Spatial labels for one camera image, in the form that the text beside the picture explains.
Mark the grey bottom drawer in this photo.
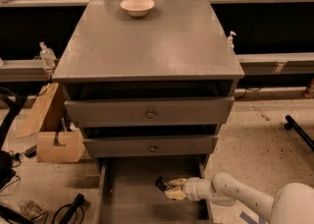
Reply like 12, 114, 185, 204
94, 155, 213, 224

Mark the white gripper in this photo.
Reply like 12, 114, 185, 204
165, 177, 202, 201

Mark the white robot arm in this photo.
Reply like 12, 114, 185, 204
165, 172, 314, 224

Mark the black chair base left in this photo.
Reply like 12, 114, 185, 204
0, 92, 26, 190

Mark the black stand leg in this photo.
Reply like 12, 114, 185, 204
284, 115, 314, 151

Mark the grey drawer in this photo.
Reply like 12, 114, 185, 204
83, 136, 218, 157
65, 97, 234, 128
94, 155, 213, 224

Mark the brown cardboard box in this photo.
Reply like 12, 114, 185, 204
17, 83, 85, 163

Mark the black power strip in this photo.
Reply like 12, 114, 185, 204
59, 194, 84, 224

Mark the clear sanitizer bottle left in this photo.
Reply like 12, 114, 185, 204
39, 42, 57, 68

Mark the blue tape mark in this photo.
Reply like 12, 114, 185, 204
239, 212, 259, 224

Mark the grey drawer cabinet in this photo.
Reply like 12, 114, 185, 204
52, 0, 245, 224

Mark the white bowl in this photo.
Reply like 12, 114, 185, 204
120, 0, 155, 18

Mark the dark chocolate rxbar wrapper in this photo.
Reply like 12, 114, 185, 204
155, 177, 173, 192

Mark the grey top drawer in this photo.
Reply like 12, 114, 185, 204
65, 97, 234, 128

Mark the white pump bottle right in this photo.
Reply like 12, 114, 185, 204
227, 30, 236, 49

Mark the grey middle drawer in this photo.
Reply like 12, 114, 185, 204
83, 136, 218, 157

